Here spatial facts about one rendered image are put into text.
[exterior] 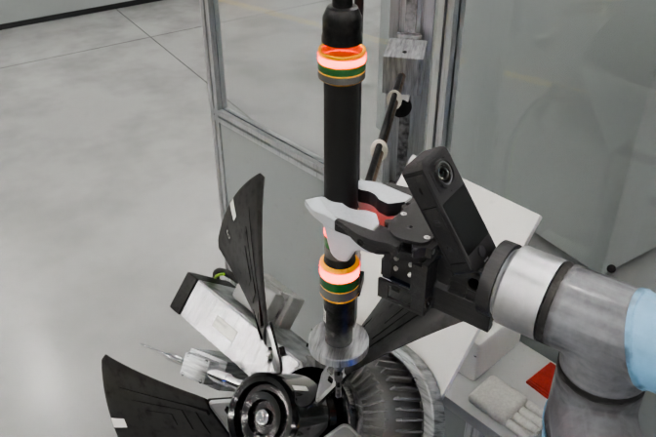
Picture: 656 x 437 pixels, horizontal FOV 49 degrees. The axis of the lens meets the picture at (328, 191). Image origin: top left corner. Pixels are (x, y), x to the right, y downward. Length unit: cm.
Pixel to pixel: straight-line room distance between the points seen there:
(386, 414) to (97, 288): 227
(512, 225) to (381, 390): 33
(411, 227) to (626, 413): 24
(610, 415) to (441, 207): 22
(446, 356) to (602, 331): 58
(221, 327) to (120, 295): 189
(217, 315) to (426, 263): 69
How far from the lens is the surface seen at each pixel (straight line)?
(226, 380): 123
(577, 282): 63
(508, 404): 151
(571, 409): 68
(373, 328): 98
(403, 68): 128
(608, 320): 62
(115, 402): 126
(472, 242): 66
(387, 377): 113
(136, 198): 376
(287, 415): 99
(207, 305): 133
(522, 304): 64
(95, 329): 304
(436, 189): 63
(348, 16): 63
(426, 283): 68
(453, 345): 118
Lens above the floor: 200
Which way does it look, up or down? 33 degrees down
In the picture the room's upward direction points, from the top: straight up
